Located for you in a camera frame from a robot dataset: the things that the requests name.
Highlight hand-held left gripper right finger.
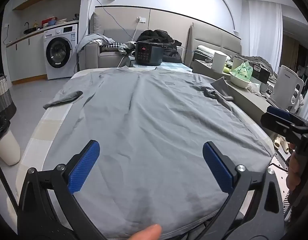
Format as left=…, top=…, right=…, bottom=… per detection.
left=203, top=141, right=286, bottom=240

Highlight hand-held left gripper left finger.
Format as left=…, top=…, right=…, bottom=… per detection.
left=18, top=140, right=107, bottom=240

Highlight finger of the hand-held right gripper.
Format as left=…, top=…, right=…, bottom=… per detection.
left=266, top=106, right=299, bottom=122
left=260, top=114, right=295, bottom=137

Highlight grey t-shirt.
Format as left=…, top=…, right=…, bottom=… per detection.
left=43, top=66, right=275, bottom=237

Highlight person's right hand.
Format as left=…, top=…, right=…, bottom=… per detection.
left=287, top=142, right=304, bottom=190

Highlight person's left hand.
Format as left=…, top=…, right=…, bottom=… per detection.
left=129, top=224, right=162, bottom=240

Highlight white electric kettle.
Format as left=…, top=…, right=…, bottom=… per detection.
left=271, top=65, right=304, bottom=112

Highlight white plastic bag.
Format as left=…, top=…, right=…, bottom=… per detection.
left=246, top=81, right=262, bottom=97

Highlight grey drawer cabinet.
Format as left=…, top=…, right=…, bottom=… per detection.
left=191, top=59, right=292, bottom=130

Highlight black box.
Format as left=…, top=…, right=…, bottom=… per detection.
left=251, top=64, right=273, bottom=84

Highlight white bowl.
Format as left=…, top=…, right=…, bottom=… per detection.
left=229, top=74, right=251, bottom=89

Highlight green plastic bag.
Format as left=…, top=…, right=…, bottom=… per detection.
left=229, top=61, right=253, bottom=83

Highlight white mug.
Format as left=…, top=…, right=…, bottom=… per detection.
left=231, top=56, right=244, bottom=72

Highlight white trash bin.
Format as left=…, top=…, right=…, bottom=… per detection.
left=0, top=119, right=21, bottom=166

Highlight white cylindrical container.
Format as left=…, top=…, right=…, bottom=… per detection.
left=211, top=51, right=227, bottom=73

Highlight white curtain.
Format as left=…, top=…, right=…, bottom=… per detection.
left=248, top=0, right=283, bottom=65

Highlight white pillow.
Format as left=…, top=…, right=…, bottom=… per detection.
left=196, top=45, right=231, bottom=55

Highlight grey upholstered headboard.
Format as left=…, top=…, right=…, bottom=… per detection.
left=188, top=22, right=242, bottom=63

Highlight woven laundry basket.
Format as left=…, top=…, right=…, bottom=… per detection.
left=0, top=74, right=17, bottom=120

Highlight grey sofa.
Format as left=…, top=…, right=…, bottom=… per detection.
left=84, top=12, right=144, bottom=69

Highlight white washing machine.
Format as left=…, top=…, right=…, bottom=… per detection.
left=43, top=24, right=79, bottom=80

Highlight houndstooth cushion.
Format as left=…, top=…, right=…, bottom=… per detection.
left=101, top=41, right=124, bottom=48

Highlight light grey garment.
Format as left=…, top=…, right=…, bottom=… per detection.
left=118, top=41, right=137, bottom=55

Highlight grey cloth on sofa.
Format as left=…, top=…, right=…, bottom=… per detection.
left=76, top=33, right=114, bottom=53

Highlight white kitchen counter cabinet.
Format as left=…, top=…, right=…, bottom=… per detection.
left=5, top=22, right=79, bottom=85

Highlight black rice cooker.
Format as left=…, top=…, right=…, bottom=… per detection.
left=135, top=41, right=165, bottom=65

